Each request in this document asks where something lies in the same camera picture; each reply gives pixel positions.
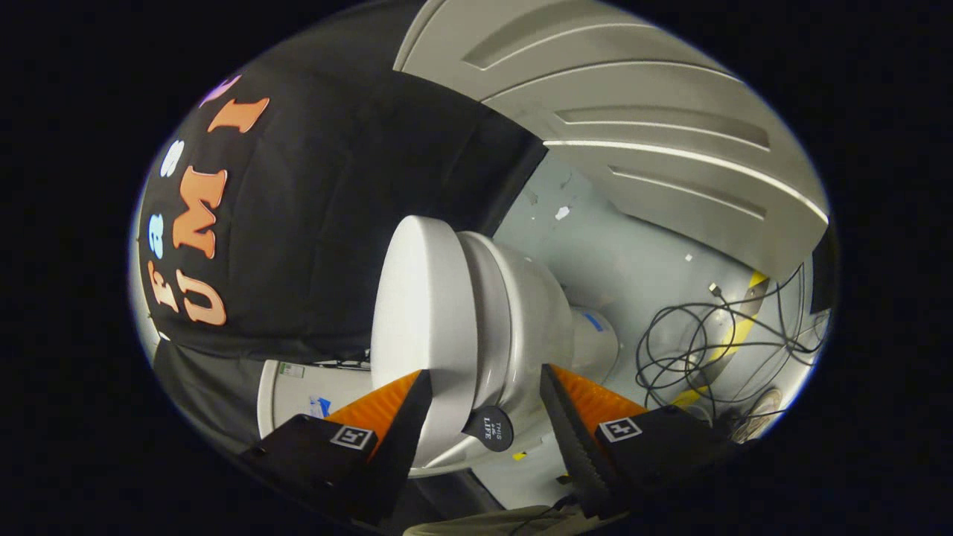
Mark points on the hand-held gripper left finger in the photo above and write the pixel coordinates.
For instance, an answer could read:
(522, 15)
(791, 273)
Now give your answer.
(402, 447)

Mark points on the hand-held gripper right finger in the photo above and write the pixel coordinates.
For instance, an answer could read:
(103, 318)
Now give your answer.
(577, 447)

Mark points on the round black lid tag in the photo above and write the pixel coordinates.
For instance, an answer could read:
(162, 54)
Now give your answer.
(488, 430)

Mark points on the white toilet bowl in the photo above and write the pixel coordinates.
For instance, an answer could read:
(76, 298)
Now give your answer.
(521, 327)

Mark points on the person's beige clothing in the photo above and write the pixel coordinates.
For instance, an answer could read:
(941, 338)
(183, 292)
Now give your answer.
(506, 521)

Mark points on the black backdrop cloth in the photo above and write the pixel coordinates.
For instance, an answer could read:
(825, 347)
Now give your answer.
(320, 223)

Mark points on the yellow floor tape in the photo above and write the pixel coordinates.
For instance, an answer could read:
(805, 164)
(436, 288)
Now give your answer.
(757, 279)

